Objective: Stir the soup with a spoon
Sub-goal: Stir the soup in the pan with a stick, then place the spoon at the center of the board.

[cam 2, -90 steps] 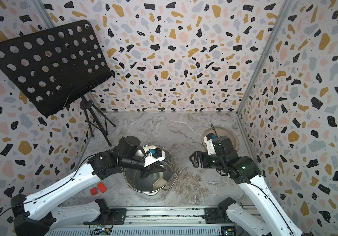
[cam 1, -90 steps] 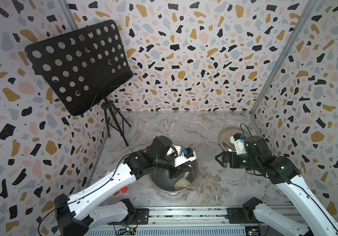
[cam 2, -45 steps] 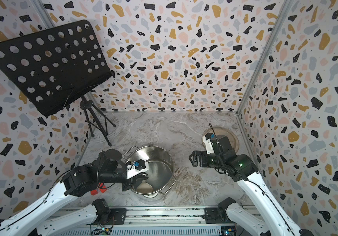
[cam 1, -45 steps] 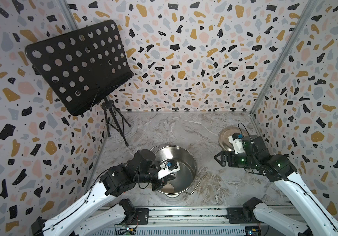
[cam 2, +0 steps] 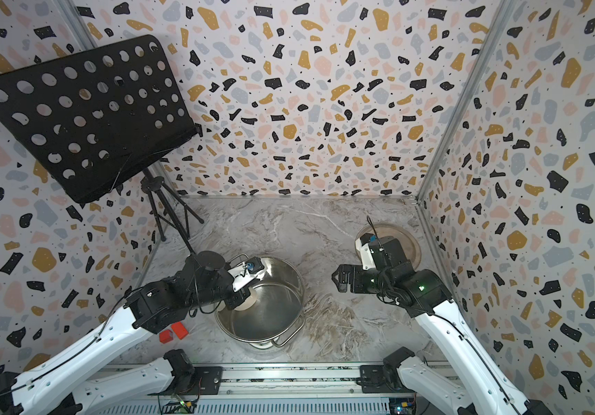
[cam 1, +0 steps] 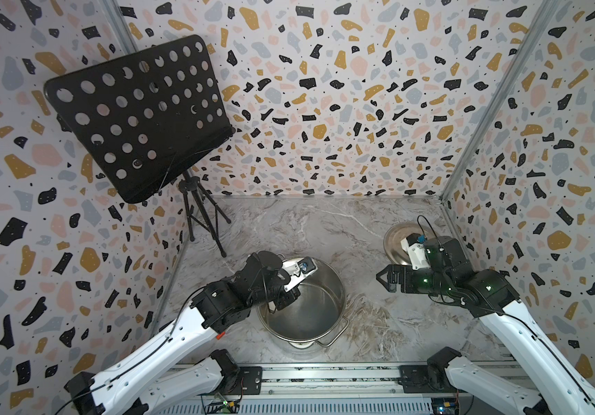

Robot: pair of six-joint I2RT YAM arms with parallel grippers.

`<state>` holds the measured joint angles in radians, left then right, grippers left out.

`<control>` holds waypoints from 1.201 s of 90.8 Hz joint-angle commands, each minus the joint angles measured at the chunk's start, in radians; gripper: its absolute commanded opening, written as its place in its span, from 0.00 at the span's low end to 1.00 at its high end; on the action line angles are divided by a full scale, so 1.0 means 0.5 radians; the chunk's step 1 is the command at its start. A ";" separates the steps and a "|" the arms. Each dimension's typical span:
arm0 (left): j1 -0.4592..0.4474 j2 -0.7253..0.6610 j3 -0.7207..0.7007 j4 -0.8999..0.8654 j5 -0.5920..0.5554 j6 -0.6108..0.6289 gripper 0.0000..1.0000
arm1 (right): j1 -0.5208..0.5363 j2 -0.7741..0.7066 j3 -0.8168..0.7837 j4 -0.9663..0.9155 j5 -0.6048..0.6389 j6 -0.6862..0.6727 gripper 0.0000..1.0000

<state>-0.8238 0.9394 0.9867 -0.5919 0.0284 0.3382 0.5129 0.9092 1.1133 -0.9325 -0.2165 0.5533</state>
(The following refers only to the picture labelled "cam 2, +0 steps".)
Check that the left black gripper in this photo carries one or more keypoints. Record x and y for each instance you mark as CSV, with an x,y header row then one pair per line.
x,y
240,297

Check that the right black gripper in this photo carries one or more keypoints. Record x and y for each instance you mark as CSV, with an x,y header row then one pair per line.
x,y
356,271

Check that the stainless steel pot lid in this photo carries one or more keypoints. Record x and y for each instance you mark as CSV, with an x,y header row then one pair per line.
x,y
406,241

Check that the cream plastic ladle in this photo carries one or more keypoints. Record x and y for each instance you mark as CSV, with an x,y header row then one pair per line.
x,y
247,304

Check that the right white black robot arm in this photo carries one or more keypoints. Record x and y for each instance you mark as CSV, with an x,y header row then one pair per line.
x,y
386,273

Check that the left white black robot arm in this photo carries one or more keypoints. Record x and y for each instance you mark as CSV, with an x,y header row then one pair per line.
x,y
61,385

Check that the red block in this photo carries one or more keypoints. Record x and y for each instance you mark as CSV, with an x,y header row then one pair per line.
x,y
179,330
166,336

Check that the left green circuit board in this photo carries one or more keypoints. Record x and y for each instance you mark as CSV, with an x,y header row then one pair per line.
x,y
180,405

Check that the green circuit board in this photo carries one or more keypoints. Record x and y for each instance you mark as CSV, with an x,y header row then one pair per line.
x,y
180,405
402,406

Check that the right green circuit board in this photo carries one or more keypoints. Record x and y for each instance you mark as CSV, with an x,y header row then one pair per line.
x,y
402,406

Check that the black perforated music stand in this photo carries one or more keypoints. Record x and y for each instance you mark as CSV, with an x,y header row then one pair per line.
x,y
97,118

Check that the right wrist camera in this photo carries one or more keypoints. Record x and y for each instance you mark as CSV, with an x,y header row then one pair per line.
x,y
371,252

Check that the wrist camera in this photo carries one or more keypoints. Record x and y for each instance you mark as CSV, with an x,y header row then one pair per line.
x,y
246,272
371,252

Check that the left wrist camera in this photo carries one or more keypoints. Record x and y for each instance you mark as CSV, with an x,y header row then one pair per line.
x,y
246,272

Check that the aluminium mounting rail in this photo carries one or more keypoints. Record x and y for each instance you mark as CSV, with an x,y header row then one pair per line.
x,y
284,388

